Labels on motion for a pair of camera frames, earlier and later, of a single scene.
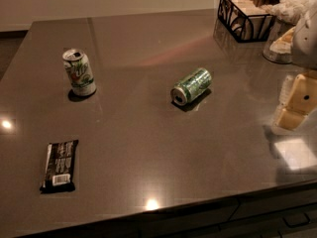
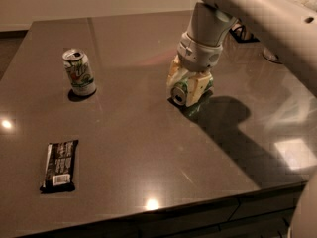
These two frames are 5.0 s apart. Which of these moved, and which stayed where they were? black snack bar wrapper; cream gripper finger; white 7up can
Moved: cream gripper finger
Stayed: black snack bar wrapper; white 7up can
